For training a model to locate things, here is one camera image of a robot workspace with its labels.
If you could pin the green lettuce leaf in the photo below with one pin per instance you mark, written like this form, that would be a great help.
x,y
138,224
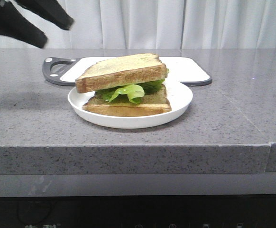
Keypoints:
x,y
147,88

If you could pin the white cutting board grey rim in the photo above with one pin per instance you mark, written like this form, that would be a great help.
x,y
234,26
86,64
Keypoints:
x,y
64,71

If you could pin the toasted bread slice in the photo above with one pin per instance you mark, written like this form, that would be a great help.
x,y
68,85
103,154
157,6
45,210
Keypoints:
x,y
121,71
152,104

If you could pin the white round plate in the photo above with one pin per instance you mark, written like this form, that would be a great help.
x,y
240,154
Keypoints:
x,y
178,94

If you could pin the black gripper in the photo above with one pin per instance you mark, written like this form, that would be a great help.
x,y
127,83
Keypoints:
x,y
14,25

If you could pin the white curtain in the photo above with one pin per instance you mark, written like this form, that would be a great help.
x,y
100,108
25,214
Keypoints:
x,y
158,24

